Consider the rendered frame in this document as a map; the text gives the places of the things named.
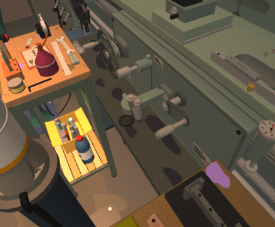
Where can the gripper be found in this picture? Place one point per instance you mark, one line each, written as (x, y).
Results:
(77, 5)

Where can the orange tool block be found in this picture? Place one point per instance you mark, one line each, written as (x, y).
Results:
(13, 72)

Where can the black ball-knob lever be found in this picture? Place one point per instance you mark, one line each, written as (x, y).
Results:
(61, 14)
(66, 19)
(56, 6)

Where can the maroon oil can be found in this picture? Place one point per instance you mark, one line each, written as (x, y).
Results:
(45, 62)

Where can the grey selector knob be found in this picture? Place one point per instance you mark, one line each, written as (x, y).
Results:
(127, 70)

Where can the green lathe body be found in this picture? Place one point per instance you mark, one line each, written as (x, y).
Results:
(198, 94)

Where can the green carriage handwheel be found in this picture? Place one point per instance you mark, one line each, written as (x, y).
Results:
(107, 53)

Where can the grey file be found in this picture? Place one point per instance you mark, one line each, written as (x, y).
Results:
(3, 56)

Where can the grey lead screw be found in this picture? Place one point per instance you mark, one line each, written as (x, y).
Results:
(262, 183)

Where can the wooden top side table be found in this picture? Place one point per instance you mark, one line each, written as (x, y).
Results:
(57, 82)

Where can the white thread dial indicator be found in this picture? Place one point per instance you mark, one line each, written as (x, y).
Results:
(268, 132)

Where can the blue bottle red cap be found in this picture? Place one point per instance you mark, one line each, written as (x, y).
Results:
(84, 149)

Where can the green tool post slide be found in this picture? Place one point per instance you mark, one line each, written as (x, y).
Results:
(198, 23)

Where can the black head wooden mallet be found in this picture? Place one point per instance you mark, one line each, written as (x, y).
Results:
(4, 46)

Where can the green half-nut lever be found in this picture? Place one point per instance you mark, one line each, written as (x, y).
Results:
(172, 118)

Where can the black hex key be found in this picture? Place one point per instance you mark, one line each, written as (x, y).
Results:
(39, 83)

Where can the pink tag with hole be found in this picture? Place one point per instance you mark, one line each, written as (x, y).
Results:
(154, 220)

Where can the yellow-green pad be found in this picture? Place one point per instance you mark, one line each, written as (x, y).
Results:
(126, 222)

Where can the tan cardboard piece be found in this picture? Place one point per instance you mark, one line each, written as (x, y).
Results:
(106, 207)

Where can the small grey metal piece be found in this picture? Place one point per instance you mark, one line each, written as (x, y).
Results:
(29, 41)

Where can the grey gauge tray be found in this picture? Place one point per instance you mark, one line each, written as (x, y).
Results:
(267, 91)

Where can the white red-edged card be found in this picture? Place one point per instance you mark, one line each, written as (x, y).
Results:
(28, 56)

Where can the clear glass vial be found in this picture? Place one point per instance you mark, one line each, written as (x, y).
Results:
(73, 57)

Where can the black tool post lever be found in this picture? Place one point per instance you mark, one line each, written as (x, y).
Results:
(174, 15)

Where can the black round floor grate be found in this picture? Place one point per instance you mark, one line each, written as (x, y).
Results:
(126, 120)

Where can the silver open-end spanner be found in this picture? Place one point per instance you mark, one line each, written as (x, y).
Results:
(65, 44)

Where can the grey T-shaped tool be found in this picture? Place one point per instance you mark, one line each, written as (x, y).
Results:
(205, 203)

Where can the grey pitch gauge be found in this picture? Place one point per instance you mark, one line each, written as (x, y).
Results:
(243, 67)

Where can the yellow round tin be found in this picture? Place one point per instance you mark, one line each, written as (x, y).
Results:
(16, 85)

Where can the purple sticky note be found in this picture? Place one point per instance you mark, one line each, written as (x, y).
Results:
(218, 174)

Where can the yellow cardboard box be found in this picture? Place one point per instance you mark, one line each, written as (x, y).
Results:
(57, 132)

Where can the crumpled grey rag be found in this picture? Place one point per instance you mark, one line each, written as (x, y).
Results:
(78, 46)

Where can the green feed clutch lever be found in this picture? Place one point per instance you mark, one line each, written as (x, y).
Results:
(149, 95)

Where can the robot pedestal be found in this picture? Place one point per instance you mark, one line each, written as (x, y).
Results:
(64, 203)

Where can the yellow tray peg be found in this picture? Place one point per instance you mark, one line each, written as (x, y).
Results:
(250, 87)

